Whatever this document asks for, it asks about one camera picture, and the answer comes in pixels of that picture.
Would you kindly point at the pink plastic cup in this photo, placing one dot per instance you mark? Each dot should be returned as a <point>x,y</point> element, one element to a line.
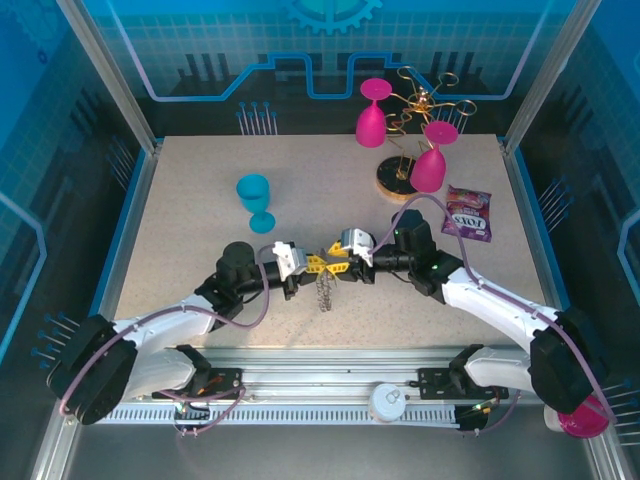
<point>582,422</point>

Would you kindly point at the white drink can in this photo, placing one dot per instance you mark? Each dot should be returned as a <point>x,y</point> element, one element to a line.
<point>387,402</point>

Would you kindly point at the purple candy bag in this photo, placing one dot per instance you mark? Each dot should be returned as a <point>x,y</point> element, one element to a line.
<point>467,215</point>

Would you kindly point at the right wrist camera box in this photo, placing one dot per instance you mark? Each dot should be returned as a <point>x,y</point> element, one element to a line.
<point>357,242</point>

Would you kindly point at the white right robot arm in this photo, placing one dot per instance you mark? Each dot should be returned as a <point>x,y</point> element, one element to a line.
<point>490,300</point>

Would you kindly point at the aluminium frame post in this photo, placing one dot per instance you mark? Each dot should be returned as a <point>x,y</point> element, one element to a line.
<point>110,75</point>
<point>550,75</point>

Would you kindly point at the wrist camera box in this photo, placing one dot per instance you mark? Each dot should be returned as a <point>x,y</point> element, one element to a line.
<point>291,260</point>
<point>357,242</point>

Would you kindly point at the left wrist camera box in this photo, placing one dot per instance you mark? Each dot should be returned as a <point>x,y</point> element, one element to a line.
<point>291,260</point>

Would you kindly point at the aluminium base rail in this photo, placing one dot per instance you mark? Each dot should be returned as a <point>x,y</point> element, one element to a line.
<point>325,372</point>

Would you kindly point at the blue plastic wine glass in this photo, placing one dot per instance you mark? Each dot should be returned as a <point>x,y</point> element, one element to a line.
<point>254,195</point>

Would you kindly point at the pink plastic wine glass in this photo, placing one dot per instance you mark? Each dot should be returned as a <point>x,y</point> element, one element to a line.
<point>429,170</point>
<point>371,127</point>

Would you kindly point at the perforated metal keyring plate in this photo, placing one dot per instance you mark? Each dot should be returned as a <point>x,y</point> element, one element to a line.
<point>326,292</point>

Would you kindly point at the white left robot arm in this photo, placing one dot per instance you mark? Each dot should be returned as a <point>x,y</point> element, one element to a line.
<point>160,320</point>

